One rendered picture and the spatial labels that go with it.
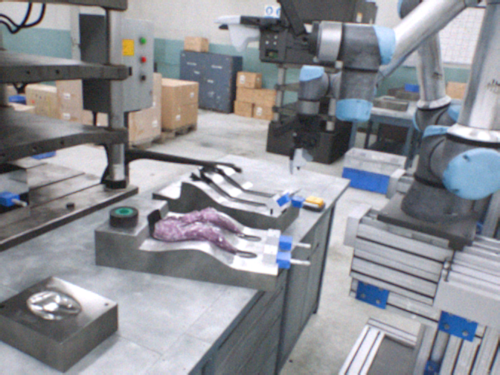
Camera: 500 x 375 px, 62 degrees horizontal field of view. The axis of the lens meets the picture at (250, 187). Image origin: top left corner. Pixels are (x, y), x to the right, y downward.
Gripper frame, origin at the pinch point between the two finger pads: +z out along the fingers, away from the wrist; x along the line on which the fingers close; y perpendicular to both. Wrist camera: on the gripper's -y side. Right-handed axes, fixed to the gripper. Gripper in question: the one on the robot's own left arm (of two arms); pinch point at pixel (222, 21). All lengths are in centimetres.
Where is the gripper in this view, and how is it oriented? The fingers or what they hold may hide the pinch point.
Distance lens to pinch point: 94.0
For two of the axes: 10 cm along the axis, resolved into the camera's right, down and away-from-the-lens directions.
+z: -9.9, -1.1, 0.5
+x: 0.7, -1.9, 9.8
